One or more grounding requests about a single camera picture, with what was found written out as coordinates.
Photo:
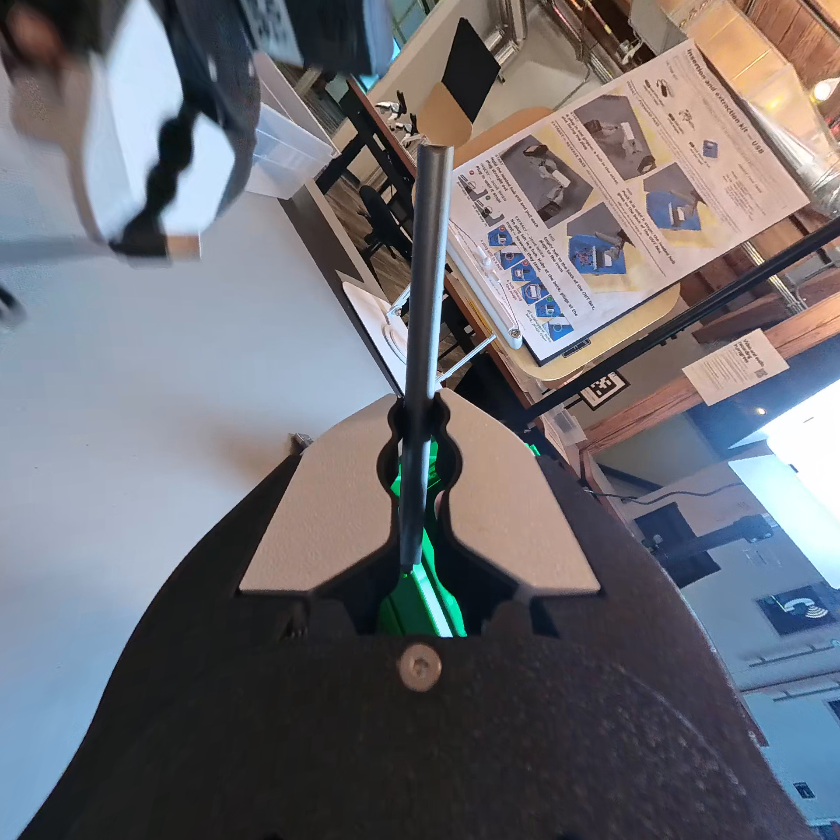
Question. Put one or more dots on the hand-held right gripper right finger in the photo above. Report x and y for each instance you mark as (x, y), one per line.
(518, 518)

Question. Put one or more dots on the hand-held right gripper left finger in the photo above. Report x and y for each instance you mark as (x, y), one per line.
(321, 518)

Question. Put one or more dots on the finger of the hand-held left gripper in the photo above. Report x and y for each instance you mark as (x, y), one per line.
(203, 184)
(124, 131)

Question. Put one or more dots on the clear plastic storage bin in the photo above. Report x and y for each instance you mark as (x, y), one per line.
(289, 157)

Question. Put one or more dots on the green plastic storage bin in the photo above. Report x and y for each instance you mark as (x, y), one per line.
(420, 610)

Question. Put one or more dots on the grey slim usb hub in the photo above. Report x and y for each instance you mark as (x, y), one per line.
(426, 262)

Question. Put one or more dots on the person's left hand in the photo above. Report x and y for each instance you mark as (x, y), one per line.
(33, 33)

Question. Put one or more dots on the small printed marker tag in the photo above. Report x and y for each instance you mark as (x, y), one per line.
(605, 390)

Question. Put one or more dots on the black office chair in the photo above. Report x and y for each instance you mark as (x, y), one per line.
(384, 216)

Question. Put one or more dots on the instruction sheet on stand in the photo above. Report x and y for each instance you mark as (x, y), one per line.
(643, 312)

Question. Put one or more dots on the tan black board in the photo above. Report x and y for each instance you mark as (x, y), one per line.
(469, 72)

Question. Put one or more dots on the white paper notice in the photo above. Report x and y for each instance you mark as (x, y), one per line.
(735, 367)

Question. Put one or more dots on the dark phone icon sign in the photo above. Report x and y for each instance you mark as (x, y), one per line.
(794, 610)

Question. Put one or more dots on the black metal pole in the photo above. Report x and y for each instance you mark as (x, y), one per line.
(722, 295)

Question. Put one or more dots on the printed instruction sheet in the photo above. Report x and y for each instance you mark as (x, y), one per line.
(623, 197)

